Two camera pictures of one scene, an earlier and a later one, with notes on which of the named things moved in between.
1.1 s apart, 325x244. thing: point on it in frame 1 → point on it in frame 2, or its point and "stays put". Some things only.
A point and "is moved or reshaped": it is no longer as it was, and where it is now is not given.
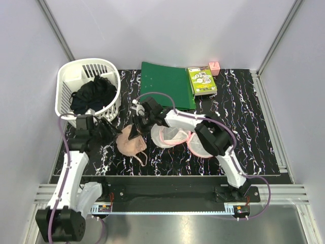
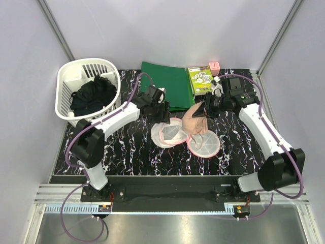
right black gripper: (134, 132) → (208, 97)
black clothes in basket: (95, 95) stays put
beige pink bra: (132, 147) is moved or reshaped
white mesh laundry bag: (167, 137) stays put
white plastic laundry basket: (89, 86) stays put
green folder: (174, 80) stays put
